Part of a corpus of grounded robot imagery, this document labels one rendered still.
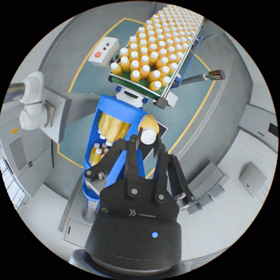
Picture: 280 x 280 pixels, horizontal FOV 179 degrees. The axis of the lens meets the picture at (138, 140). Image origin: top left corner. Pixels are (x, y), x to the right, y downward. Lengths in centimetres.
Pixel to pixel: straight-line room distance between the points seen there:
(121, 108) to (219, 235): 364
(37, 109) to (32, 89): 15
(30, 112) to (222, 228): 402
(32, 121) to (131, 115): 64
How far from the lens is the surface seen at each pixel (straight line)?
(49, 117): 80
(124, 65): 60
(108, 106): 39
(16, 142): 191
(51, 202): 545
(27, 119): 71
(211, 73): 65
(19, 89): 65
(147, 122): 25
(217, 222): 345
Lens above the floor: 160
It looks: 64 degrees down
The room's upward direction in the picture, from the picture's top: 173 degrees clockwise
